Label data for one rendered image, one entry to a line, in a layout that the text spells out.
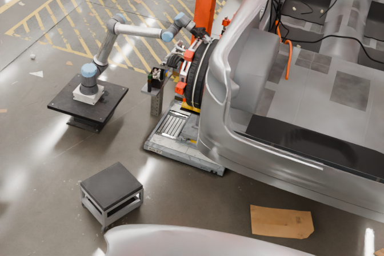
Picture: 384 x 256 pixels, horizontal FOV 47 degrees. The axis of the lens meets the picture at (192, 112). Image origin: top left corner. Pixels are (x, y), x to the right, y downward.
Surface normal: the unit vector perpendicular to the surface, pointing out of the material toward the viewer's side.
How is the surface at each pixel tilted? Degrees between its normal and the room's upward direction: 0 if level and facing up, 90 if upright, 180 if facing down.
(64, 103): 0
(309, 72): 2
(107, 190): 0
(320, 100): 22
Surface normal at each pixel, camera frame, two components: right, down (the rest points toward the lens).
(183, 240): -0.11, -0.80
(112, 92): 0.11, -0.76
